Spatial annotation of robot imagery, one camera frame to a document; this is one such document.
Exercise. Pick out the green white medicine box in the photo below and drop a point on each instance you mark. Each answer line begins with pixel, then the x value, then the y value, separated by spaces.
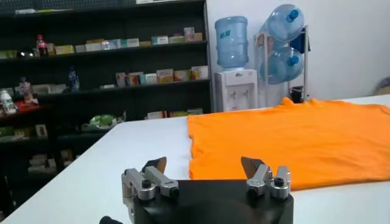
pixel 160 40

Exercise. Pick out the bowl of green packets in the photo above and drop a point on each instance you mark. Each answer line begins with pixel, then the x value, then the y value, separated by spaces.
pixel 103 121

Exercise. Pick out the flat white medicine box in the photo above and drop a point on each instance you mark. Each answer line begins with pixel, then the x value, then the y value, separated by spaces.
pixel 107 86

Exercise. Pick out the yellow white medicine box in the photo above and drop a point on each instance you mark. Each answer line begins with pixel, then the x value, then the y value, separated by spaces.
pixel 64 49

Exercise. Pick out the blue white medicine box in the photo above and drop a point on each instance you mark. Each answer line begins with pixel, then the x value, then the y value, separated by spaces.
pixel 111 44

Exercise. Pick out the teal white medicine box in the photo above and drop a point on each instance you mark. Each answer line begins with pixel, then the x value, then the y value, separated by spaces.
pixel 131 43
pixel 150 78

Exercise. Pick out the pile of grey clothes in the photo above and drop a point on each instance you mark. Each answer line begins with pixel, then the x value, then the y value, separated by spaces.
pixel 384 86

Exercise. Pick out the orange t-shirt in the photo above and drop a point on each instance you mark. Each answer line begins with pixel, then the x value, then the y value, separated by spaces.
pixel 289 143

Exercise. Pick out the pale green medicine box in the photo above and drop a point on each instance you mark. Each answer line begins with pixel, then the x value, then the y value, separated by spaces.
pixel 176 39

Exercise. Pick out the cola bottle with red cap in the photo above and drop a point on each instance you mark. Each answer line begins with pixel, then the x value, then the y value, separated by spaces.
pixel 41 45

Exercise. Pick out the white water dispenser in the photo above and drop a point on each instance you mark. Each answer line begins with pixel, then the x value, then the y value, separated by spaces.
pixel 234 91

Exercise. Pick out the black item hanging on rack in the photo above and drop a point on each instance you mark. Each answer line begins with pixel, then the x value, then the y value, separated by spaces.
pixel 297 94

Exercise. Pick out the blue drink bottle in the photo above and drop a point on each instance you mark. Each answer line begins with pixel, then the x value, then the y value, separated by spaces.
pixel 73 79

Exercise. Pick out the red orange medicine box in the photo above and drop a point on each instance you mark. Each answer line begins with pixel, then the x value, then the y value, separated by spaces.
pixel 135 78

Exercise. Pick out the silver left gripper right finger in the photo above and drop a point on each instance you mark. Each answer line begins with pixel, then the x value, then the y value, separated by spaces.
pixel 259 179

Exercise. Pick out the white bottle with green label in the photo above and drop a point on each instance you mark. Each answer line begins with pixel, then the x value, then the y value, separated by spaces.
pixel 6 103

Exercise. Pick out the black shelf unit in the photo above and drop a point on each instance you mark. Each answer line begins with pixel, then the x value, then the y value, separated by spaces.
pixel 170 94

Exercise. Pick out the orange white medicine box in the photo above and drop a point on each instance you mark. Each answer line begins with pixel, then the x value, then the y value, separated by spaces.
pixel 182 75

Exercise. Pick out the white metal jug rack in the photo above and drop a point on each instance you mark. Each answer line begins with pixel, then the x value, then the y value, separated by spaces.
pixel 305 61

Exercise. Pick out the blue water jug with label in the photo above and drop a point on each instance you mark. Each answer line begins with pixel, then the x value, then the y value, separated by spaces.
pixel 231 42

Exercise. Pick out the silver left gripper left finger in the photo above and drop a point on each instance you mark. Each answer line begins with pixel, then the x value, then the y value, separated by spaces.
pixel 158 179

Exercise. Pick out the yellow green medicine box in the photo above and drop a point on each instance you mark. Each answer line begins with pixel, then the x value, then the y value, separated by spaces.
pixel 178 114

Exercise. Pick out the white red medicine box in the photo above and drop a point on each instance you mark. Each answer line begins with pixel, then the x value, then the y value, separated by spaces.
pixel 156 115

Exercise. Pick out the tall colourful box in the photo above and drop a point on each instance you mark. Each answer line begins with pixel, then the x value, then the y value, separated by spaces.
pixel 189 34

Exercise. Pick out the yellow orange medicine box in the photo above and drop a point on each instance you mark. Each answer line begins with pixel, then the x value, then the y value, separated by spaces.
pixel 164 75

